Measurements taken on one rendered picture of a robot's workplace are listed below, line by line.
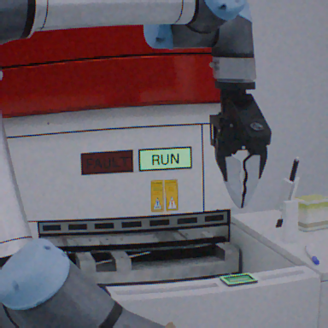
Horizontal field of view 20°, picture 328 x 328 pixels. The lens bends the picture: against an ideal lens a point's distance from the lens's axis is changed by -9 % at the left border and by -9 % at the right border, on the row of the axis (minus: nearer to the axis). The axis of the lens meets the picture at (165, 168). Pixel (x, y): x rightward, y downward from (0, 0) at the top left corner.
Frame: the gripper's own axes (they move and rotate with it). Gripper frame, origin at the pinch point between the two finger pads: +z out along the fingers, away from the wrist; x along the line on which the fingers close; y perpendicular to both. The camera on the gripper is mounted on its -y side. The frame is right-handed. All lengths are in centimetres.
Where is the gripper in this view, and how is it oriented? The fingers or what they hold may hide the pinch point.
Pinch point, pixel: (243, 201)
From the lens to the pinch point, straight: 162.7
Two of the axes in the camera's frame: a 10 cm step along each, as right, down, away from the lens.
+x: -9.7, 0.6, -2.2
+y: -2.3, -1.4, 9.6
